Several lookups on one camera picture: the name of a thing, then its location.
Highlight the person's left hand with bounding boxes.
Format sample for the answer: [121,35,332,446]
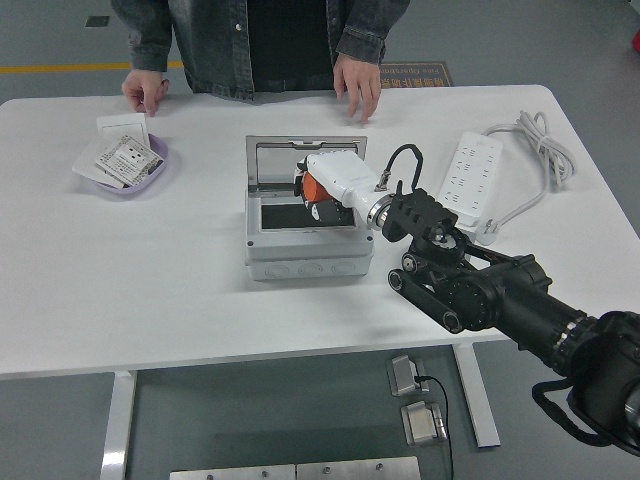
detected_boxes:
[332,52,384,125]

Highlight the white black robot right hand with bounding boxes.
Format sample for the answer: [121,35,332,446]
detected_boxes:
[292,149,386,227]

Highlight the person's right hand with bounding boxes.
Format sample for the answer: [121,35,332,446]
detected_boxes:
[121,68,170,119]

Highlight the orange cylinder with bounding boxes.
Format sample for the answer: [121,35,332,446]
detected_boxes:
[302,172,334,205]

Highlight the transparent grey box lid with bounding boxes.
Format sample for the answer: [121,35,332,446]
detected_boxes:
[244,133,370,191]

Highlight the grey plastic junction box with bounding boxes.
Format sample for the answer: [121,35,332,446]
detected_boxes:
[243,184,376,284]

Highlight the brown floor sign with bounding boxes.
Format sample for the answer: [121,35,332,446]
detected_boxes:
[378,60,454,90]

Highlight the white socket panel with print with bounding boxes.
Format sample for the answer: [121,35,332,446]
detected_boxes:
[94,134,165,187]

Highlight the person's torso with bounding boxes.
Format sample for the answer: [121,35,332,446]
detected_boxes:
[169,0,351,102]

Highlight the white flat cover plate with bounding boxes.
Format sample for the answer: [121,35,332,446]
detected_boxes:
[71,139,121,186]

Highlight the white power strip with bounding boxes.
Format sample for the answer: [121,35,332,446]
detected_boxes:
[437,130,504,226]

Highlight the silver foot pedal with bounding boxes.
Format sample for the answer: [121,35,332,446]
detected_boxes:
[385,353,426,397]
[400,400,447,446]

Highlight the white table leg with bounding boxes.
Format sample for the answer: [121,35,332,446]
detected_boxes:
[98,370,139,480]
[452,342,501,449]

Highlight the plain white switch plate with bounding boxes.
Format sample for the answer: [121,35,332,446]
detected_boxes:
[95,113,151,146]

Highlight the white power cord with plug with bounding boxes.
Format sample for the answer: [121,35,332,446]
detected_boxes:
[474,110,577,246]

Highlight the black pedal cable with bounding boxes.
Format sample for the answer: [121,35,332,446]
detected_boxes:
[417,374,455,480]

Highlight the grey metal base plate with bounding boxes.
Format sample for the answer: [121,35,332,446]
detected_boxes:
[169,464,296,480]
[296,456,421,480]

